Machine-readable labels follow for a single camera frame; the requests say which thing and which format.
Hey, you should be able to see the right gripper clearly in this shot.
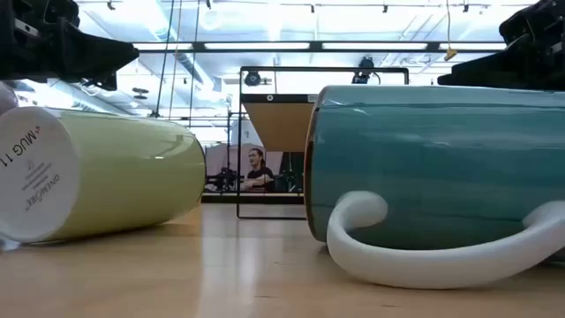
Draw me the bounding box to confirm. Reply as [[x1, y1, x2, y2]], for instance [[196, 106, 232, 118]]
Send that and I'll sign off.
[[436, 0, 565, 92]]

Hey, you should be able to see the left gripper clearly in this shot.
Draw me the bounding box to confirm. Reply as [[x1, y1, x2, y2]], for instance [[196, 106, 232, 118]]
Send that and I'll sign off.
[[0, 0, 140, 91]]

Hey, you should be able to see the pale green mug white interior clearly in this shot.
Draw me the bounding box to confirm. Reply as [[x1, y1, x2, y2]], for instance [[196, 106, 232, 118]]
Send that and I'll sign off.
[[0, 105, 207, 252]]

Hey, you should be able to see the teal striped mug white handle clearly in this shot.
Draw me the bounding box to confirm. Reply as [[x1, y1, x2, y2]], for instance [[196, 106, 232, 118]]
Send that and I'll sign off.
[[303, 85, 565, 291]]

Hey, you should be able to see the black thin pole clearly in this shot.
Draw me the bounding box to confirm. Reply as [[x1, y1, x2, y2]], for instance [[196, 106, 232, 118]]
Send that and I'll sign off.
[[152, 0, 177, 119]]

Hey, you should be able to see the pink partition panel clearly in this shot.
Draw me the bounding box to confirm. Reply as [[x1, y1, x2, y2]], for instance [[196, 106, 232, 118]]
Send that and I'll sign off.
[[206, 143, 283, 192]]

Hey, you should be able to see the person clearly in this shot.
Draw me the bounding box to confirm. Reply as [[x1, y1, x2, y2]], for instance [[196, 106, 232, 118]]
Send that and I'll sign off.
[[241, 148, 277, 193]]

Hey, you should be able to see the yellow hanging cord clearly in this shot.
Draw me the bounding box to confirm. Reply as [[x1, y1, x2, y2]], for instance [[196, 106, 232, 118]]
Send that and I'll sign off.
[[443, 0, 458, 62]]

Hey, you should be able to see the black mounted camera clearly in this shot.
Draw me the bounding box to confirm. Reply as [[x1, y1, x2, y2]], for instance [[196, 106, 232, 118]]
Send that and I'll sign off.
[[351, 56, 376, 85]]

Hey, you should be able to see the black metal frame beam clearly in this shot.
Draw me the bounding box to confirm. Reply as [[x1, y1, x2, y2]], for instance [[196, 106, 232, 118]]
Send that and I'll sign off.
[[132, 41, 509, 55]]

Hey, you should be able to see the wooden shelf riser black frame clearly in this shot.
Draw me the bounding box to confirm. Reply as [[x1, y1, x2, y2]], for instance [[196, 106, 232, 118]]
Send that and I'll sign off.
[[236, 65, 410, 221]]

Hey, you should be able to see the black metal table frame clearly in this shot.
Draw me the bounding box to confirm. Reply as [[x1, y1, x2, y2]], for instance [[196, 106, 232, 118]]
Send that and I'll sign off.
[[200, 193, 305, 205]]

